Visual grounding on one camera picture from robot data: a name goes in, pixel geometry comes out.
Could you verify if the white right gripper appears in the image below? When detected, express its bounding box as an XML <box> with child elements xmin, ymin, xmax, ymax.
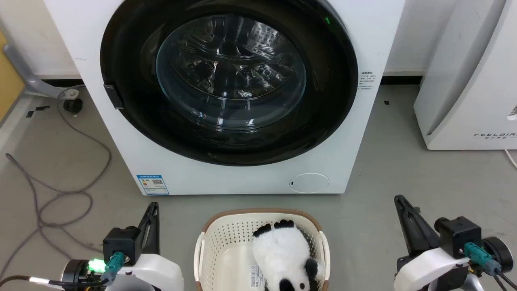
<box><xmin>393</xmin><ymin>195</ymin><xmax>472</xmax><ymax>291</ymax></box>

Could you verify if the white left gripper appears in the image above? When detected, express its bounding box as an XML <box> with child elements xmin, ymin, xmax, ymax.
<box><xmin>108</xmin><ymin>202</ymin><xmax>185</xmax><ymax>291</ymax></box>

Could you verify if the white front-load washing machine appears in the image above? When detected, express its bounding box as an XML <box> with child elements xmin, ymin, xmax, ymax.
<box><xmin>42</xmin><ymin>0</ymin><xmax>406</xmax><ymax>196</ymax></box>

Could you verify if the black round glass washer door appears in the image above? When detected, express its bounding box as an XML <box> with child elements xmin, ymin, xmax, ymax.
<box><xmin>100</xmin><ymin>0</ymin><xmax>359</xmax><ymax>167</ymax></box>

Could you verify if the blue energy label sticker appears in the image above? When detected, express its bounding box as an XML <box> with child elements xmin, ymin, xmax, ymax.
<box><xmin>137</xmin><ymin>175</ymin><xmax>170</xmax><ymax>196</ymax></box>

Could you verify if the cream plastic laundry basket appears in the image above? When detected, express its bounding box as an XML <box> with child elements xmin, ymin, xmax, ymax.
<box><xmin>194</xmin><ymin>208</ymin><xmax>331</xmax><ymax>291</ymax></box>

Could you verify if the white barcode label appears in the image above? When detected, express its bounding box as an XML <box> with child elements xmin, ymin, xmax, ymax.
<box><xmin>249</xmin><ymin>265</ymin><xmax>265</xmax><ymax>288</ymax></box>

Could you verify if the round white filter cover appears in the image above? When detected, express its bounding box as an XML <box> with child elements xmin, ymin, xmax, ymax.
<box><xmin>290</xmin><ymin>173</ymin><xmax>330</xmax><ymax>194</ymax></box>

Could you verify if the black and white panda plush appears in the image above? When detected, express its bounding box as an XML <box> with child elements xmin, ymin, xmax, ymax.
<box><xmin>252</xmin><ymin>219</ymin><xmax>326</xmax><ymax>291</ymax></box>

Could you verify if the white air purifier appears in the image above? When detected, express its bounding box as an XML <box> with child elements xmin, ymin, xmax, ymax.
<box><xmin>413</xmin><ymin>0</ymin><xmax>517</xmax><ymax>151</ymax></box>

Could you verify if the black round table foot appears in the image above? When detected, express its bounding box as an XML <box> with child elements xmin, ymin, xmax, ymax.
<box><xmin>63</xmin><ymin>98</ymin><xmax>84</xmax><ymax>114</ymax></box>

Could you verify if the small text sticker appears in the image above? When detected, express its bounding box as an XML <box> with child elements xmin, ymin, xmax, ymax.
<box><xmin>359</xmin><ymin>72</ymin><xmax>377</xmax><ymax>91</ymax></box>

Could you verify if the black floor tape strip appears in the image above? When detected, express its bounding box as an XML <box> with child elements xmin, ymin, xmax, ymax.
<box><xmin>26</xmin><ymin>105</ymin><xmax>50</xmax><ymax>118</ymax></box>

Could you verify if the grey metal table leg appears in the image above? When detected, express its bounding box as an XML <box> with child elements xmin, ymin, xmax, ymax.
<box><xmin>3</xmin><ymin>42</ymin><xmax>80</xmax><ymax>100</ymax></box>

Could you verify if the yellow wooden panel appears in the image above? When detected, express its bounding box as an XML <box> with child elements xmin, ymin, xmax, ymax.
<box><xmin>0</xmin><ymin>30</ymin><xmax>26</xmax><ymax>122</ymax></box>

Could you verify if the left arm cable with teal plug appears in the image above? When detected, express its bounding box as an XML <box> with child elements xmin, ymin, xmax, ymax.
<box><xmin>0</xmin><ymin>252</ymin><xmax>125</xmax><ymax>289</ymax></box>

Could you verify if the arm cable with teal plug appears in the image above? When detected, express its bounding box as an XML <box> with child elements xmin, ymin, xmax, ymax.
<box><xmin>0</xmin><ymin>252</ymin><xmax>125</xmax><ymax>289</ymax></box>
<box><xmin>464</xmin><ymin>242</ymin><xmax>517</xmax><ymax>291</ymax></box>

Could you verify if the right arm cable with teal plug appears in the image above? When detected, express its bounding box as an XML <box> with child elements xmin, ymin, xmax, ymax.
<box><xmin>464</xmin><ymin>242</ymin><xmax>517</xmax><ymax>291</ymax></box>

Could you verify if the grey floor cable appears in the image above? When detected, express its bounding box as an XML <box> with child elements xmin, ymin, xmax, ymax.
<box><xmin>0</xmin><ymin>86</ymin><xmax>113</xmax><ymax>283</ymax></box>

